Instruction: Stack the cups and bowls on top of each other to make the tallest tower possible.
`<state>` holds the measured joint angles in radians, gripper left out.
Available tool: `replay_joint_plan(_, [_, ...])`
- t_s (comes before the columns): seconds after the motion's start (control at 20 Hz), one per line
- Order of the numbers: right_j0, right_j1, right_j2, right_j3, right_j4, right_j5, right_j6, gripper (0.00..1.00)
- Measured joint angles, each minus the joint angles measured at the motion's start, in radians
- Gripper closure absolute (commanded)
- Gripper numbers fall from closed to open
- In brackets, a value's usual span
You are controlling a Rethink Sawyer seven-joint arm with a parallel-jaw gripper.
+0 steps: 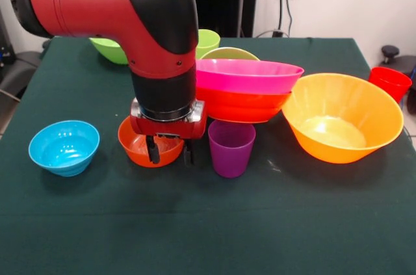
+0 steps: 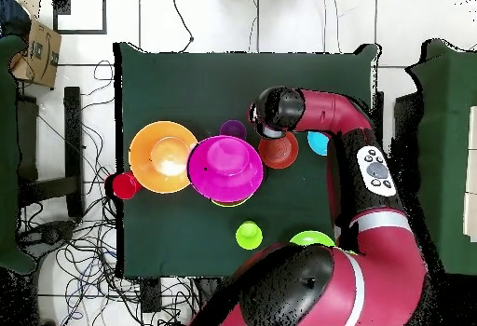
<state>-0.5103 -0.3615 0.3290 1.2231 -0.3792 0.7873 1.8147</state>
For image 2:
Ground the large pink bowl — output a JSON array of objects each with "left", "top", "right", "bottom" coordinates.
[{"left": 186, "top": 134, "right": 265, "bottom": 205}]

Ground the purple cup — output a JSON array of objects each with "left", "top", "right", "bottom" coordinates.
[{"left": 218, "top": 119, "right": 248, "bottom": 142}]

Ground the small red-orange bowl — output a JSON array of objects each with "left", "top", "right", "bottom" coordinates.
[{"left": 257, "top": 131, "right": 300, "bottom": 170}]

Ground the dark green tablecloth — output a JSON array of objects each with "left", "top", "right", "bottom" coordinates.
[{"left": 113, "top": 41, "right": 381, "bottom": 279}]

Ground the small blue bowl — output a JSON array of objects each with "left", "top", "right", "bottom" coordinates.
[{"left": 307, "top": 130, "right": 331, "bottom": 156}]

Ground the green bowl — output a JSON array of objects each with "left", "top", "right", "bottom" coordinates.
[
  {"left": 210, "top": 197, "right": 250, "bottom": 209},
  {"left": 289, "top": 229, "right": 336, "bottom": 248}
]

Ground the large orange bowl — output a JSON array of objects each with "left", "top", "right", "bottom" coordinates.
[{"left": 128, "top": 119, "right": 199, "bottom": 195}]

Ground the green cup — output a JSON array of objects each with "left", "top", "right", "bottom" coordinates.
[{"left": 235, "top": 220, "right": 264, "bottom": 251}]

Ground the red cup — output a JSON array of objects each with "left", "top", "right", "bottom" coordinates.
[{"left": 110, "top": 171, "right": 143, "bottom": 201}]

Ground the black cabinet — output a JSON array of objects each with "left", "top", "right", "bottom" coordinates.
[{"left": 393, "top": 92, "right": 424, "bottom": 189}]

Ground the black metal stand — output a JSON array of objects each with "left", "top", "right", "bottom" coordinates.
[{"left": 16, "top": 86, "right": 85, "bottom": 219}]

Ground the green cloth covered table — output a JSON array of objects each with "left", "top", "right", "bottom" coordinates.
[
  {"left": 0, "top": 34, "right": 38, "bottom": 275},
  {"left": 404, "top": 38, "right": 477, "bottom": 277}
]

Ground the cardboard box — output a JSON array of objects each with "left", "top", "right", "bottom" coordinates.
[{"left": 8, "top": 18, "right": 62, "bottom": 89}]

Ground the dark blue bag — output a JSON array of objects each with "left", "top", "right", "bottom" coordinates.
[{"left": 0, "top": 0, "right": 32, "bottom": 38}]

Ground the grey pedestal leg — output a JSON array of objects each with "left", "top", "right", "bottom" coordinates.
[{"left": 18, "top": 220, "right": 77, "bottom": 254}]

